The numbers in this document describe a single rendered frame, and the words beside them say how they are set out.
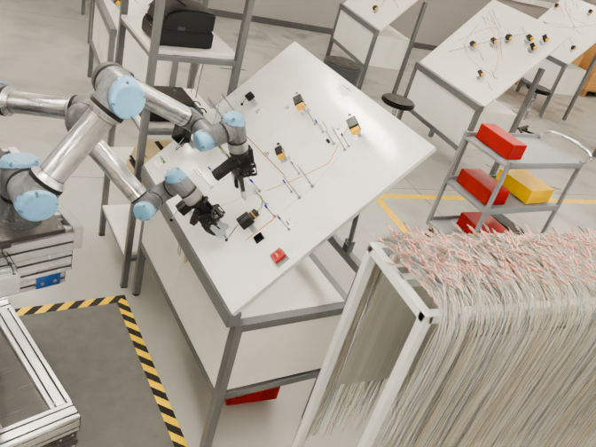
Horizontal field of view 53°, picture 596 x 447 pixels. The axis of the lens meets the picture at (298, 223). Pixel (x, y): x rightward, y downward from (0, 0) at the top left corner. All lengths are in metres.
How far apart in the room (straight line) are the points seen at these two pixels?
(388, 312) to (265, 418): 1.23
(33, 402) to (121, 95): 1.50
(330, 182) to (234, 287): 0.58
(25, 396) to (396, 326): 1.60
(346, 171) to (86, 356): 1.69
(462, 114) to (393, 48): 2.17
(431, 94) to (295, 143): 4.07
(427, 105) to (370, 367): 4.66
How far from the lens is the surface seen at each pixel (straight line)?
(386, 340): 2.28
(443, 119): 6.48
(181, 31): 3.15
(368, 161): 2.46
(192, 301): 2.80
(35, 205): 1.96
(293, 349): 2.70
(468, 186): 4.85
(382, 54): 8.10
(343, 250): 2.68
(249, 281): 2.38
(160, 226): 3.13
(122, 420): 3.07
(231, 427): 3.12
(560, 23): 10.64
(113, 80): 1.90
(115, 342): 3.41
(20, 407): 2.86
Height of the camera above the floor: 2.39
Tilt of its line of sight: 30 degrees down
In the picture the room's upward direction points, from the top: 17 degrees clockwise
